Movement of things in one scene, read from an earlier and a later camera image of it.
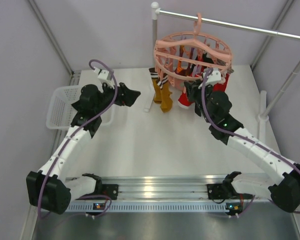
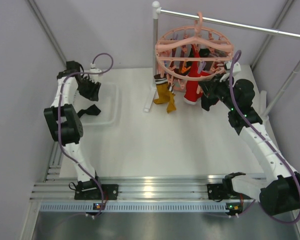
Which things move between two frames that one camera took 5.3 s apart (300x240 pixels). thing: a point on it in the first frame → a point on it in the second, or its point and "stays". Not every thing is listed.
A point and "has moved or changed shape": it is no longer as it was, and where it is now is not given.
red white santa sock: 183,101 → 194,83
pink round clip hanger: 183,56 has moved or changed shape
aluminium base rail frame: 170,193 stays
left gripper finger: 127,100 → 89,91
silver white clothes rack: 263,118 stays
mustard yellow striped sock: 156,88 → 162,88
